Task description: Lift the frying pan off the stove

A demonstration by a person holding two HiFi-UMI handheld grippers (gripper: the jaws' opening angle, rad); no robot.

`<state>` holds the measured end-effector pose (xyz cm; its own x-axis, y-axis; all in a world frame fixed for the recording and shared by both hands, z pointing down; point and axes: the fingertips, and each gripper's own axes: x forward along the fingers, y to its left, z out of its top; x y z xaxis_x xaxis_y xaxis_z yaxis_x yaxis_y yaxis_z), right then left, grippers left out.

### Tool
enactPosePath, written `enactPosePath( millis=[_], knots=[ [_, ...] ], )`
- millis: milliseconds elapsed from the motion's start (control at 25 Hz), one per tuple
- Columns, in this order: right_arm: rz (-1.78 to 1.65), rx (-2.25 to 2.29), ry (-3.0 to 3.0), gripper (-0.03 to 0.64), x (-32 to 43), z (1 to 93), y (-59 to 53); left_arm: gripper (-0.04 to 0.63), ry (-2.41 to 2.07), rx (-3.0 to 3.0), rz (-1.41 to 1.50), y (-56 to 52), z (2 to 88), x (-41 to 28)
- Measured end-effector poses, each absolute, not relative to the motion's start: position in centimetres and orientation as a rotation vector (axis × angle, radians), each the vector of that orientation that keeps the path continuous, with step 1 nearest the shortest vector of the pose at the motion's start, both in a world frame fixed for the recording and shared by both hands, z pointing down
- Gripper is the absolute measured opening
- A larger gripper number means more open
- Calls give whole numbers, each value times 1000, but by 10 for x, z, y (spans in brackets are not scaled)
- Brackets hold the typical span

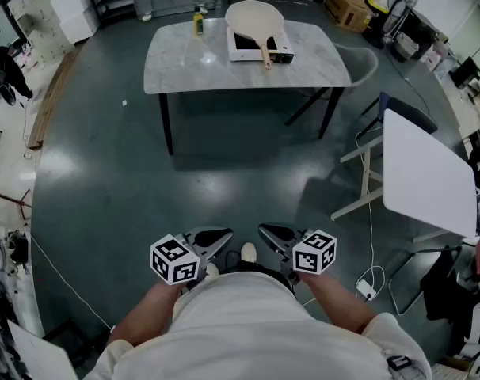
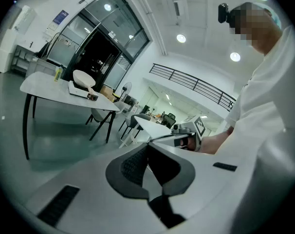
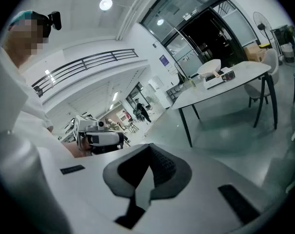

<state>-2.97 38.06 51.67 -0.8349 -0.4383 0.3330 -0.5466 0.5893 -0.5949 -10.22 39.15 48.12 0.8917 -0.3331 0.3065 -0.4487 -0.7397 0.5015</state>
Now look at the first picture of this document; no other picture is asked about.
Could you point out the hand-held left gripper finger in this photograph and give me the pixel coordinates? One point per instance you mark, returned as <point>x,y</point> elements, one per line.
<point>214,253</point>
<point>214,238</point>

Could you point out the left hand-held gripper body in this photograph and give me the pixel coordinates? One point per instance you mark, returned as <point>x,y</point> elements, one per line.
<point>172,259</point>

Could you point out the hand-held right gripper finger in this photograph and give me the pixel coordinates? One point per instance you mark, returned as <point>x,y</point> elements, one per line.
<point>283,248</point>
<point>277,232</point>

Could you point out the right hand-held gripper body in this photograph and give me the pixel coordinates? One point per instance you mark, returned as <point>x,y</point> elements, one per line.
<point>315,251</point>

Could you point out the white induction cooktop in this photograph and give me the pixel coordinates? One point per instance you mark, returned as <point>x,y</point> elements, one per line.
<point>279,48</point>

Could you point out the person's right forearm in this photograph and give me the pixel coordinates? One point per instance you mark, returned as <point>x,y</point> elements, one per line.
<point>335,303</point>

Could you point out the person's left forearm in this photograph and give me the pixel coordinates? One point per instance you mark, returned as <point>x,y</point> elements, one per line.
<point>149,315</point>

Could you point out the person's white shoe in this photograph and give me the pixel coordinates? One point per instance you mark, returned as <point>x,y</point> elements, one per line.
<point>212,270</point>
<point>248,251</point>

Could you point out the person's black trousers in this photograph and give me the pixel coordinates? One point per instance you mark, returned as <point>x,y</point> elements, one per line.
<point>264,269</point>

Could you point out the white power strip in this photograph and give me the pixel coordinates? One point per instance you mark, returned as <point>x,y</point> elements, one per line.
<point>366,289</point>

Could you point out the person's white shirt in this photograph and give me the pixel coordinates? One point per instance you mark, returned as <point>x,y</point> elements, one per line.
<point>244,331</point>

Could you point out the white folding table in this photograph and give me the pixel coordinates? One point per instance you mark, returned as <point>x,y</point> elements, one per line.
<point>426,172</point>

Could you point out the dark blue chair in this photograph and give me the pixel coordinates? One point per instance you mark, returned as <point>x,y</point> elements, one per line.
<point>410,117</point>

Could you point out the white board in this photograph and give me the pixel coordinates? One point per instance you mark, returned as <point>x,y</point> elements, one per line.
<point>38,354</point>

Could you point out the grey marble table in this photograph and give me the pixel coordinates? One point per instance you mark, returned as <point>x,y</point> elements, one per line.
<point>192,65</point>

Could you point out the grey shell chair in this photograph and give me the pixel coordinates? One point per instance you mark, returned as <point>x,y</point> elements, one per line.
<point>359,63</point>

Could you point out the long wooden plank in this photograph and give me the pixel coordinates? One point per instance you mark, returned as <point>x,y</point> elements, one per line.
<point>52,101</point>

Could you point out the yellow oil bottle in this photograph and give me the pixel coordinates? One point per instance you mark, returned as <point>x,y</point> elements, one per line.
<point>199,24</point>

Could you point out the white bucket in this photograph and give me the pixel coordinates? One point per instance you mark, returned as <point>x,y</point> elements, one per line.
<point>405,46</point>

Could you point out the black monitor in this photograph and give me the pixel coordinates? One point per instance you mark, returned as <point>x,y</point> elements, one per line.
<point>465,73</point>

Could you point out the brown cardboard box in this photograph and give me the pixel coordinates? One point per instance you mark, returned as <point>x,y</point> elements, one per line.
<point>349,6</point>

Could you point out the white cabinet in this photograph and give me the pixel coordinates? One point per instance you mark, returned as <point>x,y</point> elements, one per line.
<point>75,16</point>

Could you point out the black metal frame chair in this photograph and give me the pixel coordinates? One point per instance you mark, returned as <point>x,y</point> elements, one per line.
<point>426,279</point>

